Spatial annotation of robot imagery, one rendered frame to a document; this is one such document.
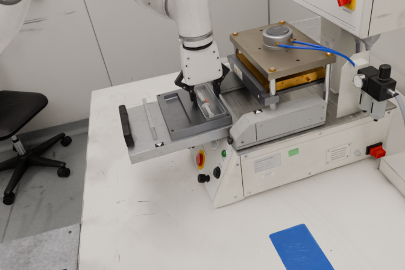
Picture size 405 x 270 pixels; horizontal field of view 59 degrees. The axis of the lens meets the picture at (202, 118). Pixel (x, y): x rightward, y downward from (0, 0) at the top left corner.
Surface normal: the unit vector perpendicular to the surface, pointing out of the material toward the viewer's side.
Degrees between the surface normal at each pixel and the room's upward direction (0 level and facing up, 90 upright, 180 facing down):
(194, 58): 88
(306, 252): 0
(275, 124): 90
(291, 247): 0
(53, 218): 0
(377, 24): 90
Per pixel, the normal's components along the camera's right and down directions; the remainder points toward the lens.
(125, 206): -0.13, -0.81
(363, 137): 0.28, 0.53
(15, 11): 0.79, 0.56
